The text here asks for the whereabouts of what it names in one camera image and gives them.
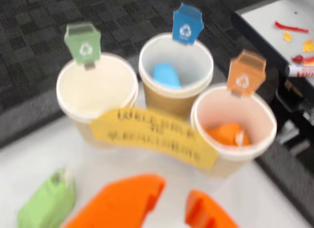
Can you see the white table with black edge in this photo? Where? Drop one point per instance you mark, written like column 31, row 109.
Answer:
column 269, row 12

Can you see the green paper packet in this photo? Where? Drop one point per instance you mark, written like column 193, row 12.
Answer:
column 46, row 203

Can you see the yellow welcome sign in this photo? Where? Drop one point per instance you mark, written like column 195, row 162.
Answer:
column 152, row 137

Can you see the paper cup with green tag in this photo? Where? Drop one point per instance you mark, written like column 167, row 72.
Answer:
column 95, row 90

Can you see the green recycling bin tag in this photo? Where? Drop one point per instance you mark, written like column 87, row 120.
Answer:
column 83, row 44

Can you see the orange paper packet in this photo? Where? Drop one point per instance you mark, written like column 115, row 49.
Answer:
column 225, row 134

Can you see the paper cup with blue tag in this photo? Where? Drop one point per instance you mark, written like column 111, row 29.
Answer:
column 171, row 100

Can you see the red curved scrap strip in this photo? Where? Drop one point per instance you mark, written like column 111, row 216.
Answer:
column 289, row 27

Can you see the white marker pen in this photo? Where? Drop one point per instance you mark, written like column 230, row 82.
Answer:
column 301, row 70

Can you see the blue paper packet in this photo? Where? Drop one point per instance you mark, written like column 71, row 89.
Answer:
column 166, row 76

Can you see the orange recycling bin tag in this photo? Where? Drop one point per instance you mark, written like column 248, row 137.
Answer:
column 245, row 73

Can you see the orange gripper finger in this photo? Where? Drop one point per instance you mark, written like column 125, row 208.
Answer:
column 117, row 206
column 203, row 215

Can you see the blue recycling bin tag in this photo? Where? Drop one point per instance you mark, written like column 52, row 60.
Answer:
column 186, row 24

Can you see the yellow scrap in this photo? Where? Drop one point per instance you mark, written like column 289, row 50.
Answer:
column 308, row 46
column 287, row 37

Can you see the paper cup with orange tag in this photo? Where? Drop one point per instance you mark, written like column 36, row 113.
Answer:
column 245, row 161

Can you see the short dark foam border strip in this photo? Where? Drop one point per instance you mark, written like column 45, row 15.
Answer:
column 29, row 120

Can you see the black metal clamp stand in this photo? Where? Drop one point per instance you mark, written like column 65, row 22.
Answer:
column 289, row 103

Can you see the red crumpled scrap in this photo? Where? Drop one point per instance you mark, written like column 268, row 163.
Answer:
column 300, row 58

